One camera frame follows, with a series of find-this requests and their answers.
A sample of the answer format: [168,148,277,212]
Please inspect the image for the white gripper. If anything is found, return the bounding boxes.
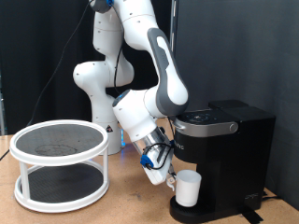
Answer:
[141,142,178,187]

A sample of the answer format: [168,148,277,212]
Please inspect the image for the white mug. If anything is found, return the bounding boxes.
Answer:
[166,169,203,208]

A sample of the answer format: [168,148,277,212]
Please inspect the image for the silver Keurig lid handle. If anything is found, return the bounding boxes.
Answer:
[172,119,240,138]

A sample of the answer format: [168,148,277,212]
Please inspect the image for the black Keurig coffee machine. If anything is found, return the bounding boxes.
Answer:
[168,99,277,224]

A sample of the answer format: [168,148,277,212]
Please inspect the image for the black tape strip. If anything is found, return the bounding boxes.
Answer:
[239,206,264,224]

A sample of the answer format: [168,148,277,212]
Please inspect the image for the white two-tier turntable shelf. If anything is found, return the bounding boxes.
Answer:
[8,119,110,214]

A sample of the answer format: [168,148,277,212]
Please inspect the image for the grey backdrop panel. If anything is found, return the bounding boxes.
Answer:
[169,0,299,211]

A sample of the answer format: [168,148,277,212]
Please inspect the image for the black curtain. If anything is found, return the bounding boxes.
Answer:
[0,0,173,136]

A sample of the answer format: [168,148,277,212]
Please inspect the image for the large blue cable clip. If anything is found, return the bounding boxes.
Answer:
[139,154,155,169]

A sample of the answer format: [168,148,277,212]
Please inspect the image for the black power cord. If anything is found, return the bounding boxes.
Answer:
[261,189,283,202]

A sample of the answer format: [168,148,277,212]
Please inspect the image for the metal frame pole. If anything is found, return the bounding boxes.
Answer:
[167,0,180,55]

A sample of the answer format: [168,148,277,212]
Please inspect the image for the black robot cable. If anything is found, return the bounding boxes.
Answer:
[0,0,176,172]

